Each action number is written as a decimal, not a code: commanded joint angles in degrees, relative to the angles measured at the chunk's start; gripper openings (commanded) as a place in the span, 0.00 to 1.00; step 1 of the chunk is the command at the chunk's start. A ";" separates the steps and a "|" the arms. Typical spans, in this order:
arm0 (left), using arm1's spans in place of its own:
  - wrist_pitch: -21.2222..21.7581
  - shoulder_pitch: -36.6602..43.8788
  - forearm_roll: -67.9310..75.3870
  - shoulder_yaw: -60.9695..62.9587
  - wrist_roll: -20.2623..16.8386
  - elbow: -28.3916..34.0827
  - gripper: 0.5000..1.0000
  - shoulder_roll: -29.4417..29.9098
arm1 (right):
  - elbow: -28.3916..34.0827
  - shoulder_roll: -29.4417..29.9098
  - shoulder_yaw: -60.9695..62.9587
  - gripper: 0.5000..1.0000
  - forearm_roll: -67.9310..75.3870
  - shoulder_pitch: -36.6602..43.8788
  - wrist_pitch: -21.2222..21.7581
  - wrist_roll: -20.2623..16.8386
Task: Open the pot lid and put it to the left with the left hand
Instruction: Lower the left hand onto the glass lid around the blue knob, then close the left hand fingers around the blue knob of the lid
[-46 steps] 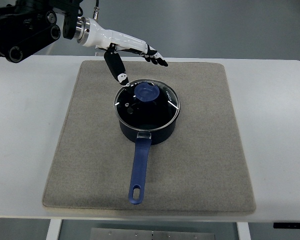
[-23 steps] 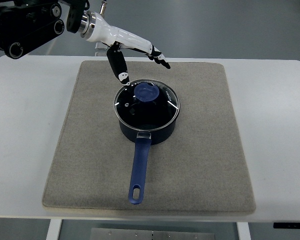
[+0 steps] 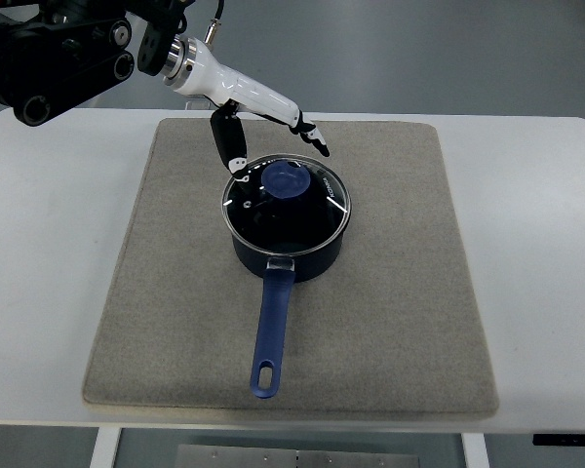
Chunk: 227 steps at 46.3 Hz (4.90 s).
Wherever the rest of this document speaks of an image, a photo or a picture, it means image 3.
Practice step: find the dark blue saucepan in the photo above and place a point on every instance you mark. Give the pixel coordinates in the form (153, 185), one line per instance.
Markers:
(278, 272)

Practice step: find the beige felt mat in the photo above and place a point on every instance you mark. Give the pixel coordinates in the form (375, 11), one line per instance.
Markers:
(391, 331)

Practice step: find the black table control panel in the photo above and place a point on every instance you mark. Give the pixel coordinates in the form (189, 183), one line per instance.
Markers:
(558, 440)

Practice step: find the glass lid with blue knob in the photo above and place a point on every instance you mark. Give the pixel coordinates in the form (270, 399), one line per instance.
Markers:
(286, 204)

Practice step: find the white table leg left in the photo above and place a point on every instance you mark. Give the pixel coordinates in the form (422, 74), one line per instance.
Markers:
(105, 447)

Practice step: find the white table leg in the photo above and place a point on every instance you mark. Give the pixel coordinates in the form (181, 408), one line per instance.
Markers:
(105, 447)
(475, 450)

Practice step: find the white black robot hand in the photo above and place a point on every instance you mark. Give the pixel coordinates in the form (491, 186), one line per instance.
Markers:
(192, 70)

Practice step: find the white table leg right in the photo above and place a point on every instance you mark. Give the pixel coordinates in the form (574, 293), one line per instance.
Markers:
(475, 450)

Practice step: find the metal plate under table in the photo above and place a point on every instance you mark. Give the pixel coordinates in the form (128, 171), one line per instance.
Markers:
(222, 456)

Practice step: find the small clear floor plate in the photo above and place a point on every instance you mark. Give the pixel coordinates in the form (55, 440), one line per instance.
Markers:
(198, 103)

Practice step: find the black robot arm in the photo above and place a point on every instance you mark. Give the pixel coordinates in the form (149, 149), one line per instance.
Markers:
(72, 51)

